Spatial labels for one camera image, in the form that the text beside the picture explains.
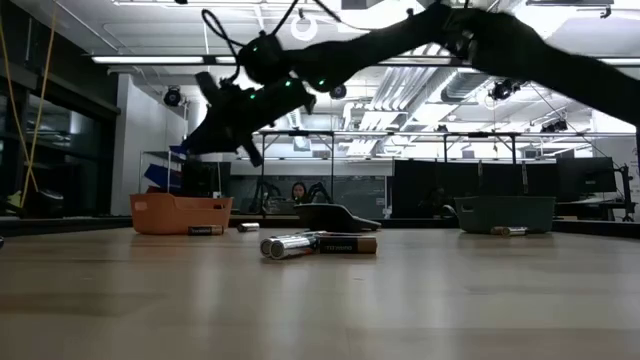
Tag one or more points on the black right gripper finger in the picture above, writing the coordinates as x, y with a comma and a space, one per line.
210, 142
210, 125

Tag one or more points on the copper-top black battery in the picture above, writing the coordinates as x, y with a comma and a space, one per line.
347, 245
495, 230
205, 230

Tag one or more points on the silver battery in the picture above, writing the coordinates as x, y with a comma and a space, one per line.
515, 231
295, 246
248, 227
265, 247

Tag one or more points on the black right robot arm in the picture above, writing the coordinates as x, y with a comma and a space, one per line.
525, 45

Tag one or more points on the orange plastic bin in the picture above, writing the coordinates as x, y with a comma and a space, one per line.
160, 215

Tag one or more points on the long ceiling light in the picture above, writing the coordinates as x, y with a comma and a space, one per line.
147, 59

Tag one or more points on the person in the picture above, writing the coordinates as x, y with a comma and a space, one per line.
299, 192

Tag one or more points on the white calculator with dark keys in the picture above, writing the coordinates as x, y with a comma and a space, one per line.
330, 217

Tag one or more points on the teal plastic bin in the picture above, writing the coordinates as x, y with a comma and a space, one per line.
505, 212

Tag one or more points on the black computer monitor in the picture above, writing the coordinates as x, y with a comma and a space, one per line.
585, 175

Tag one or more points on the black ceiling camera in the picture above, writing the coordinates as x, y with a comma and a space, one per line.
172, 96

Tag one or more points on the black background station frame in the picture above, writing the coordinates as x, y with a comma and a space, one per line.
400, 134

